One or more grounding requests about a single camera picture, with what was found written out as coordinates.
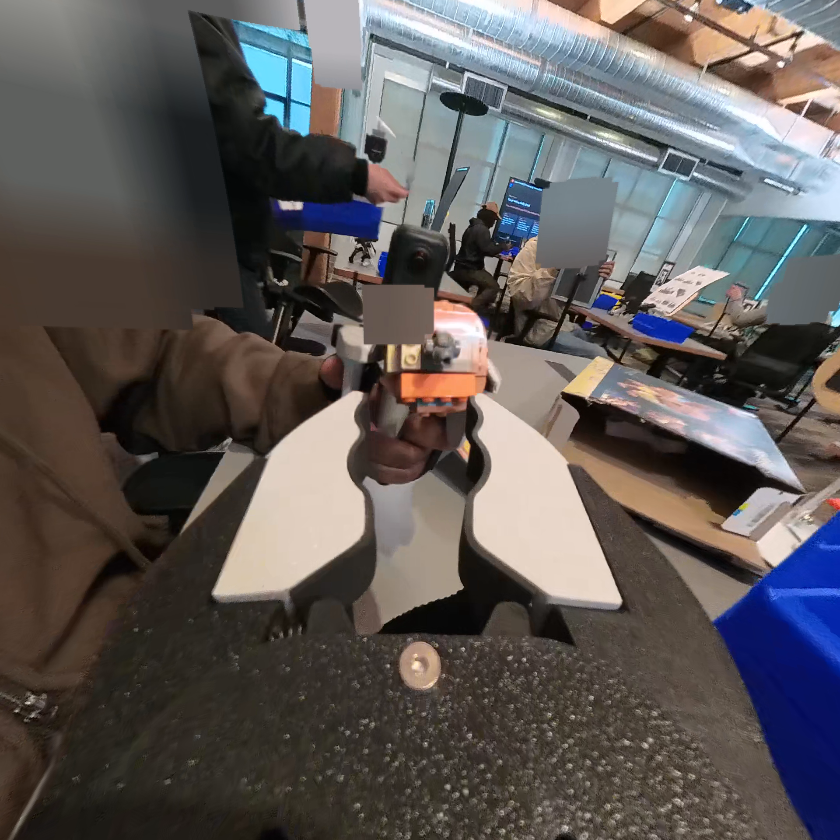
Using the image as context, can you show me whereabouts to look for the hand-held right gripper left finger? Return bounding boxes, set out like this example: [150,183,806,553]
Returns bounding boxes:
[213,392,372,607]

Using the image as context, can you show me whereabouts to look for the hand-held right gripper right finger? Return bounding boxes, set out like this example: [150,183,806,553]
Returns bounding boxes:
[462,397,623,611]

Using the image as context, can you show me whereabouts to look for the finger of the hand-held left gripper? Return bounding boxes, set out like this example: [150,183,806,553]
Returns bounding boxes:
[336,326,392,397]

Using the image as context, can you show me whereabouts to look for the small grey toy part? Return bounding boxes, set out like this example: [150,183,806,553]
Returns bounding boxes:
[418,329,463,371]

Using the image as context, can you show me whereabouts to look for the brown toy brick model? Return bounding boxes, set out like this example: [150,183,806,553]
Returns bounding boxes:
[392,300,502,455]

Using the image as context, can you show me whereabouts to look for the stack of blue plastic bins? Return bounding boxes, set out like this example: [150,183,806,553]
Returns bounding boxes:
[716,512,840,840]

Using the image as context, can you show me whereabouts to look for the person's left forearm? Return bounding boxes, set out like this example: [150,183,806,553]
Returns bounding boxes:
[53,315,345,455]

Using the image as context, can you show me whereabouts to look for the person's left hand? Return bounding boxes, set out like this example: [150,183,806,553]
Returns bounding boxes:
[322,355,456,487]

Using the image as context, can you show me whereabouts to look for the black office chair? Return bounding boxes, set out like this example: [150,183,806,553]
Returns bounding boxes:
[263,247,364,355]

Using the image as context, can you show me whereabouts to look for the small blue bin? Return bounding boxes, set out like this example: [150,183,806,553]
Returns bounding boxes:
[630,313,698,346]
[269,197,384,242]

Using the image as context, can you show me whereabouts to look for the black pole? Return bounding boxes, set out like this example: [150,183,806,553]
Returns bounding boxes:
[437,90,490,237]

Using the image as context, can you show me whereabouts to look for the printed cardboard box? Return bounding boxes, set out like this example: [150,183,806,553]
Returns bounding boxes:
[545,357,805,573]

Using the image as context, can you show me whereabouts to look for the small white carton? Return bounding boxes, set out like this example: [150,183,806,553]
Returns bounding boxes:
[722,489,796,540]

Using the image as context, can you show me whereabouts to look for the silver spiral pipes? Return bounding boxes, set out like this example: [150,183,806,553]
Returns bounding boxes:
[365,0,840,165]

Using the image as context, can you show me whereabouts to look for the white sign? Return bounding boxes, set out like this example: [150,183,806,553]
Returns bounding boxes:
[644,267,731,317]

